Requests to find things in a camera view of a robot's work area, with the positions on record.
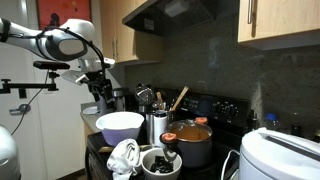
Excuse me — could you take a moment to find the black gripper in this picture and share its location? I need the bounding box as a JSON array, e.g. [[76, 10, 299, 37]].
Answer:
[[87, 71, 113, 104]]

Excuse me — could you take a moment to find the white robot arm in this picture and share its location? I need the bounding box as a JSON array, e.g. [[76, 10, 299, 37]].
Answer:
[[0, 18, 115, 103]]

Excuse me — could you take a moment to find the metal utensil holder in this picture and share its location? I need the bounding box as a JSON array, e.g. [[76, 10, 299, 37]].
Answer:
[[166, 110, 176, 123]]

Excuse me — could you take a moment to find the wooden spatula in holder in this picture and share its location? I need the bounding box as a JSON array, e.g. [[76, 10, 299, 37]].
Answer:
[[170, 86, 189, 111]]

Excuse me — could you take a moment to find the small white plate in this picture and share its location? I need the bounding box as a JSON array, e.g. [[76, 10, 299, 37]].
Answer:
[[82, 106, 98, 115]]

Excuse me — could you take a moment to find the white and purple bowl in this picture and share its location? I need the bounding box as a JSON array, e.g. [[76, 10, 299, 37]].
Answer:
[[95, 111, 144, 146]]

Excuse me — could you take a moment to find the metal strainer ladle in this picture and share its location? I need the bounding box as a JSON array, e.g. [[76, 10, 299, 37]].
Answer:
[[134, 84, 155, 113]]

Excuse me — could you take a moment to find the wooden upper cabinet left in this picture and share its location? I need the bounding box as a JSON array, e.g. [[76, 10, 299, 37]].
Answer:
[[100, 0, 163, 64]]

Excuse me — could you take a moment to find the wooden cabinet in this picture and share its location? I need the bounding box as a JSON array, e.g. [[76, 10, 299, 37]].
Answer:
[[238, 0, 320, 50], [100, 0, 163, 64]]

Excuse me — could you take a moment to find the steel tumbler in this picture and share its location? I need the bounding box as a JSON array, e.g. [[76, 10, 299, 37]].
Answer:
[[146, 113, 154, 144]]

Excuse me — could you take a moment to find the white thermos bottle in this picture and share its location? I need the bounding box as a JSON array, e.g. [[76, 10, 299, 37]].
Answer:
[[153, 110, 167, 148]]

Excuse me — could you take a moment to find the white crumpled cloth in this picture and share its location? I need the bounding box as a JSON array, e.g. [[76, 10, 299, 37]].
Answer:
[[106, 139, 141, 180]]

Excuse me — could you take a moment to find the black range hood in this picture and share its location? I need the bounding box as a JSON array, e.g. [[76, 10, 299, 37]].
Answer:
[[122, 0, 217, 36]]

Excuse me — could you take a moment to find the grey bowl with dark contents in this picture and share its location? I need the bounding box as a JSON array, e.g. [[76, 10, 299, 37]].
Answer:
[[142, 148, 182, 180]]

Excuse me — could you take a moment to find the blue cap plastic bottle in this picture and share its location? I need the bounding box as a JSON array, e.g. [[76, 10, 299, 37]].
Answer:
[[265, 113, 281, 130]]

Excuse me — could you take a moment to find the wooden upper cabinet right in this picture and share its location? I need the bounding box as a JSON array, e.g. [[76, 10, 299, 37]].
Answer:
[[238, 0, 320, 50]]

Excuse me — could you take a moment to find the white rice cooker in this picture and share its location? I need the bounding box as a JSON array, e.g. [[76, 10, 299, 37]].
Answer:
[[239, 128, 320, 180]]

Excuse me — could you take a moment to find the black camera on mount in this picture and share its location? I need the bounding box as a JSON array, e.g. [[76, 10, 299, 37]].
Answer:
[[33, 61, 70, 71]]

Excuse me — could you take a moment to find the dark pot with orange handles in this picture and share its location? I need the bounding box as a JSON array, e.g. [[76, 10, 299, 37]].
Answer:
[[160, 117, 213, 168]]

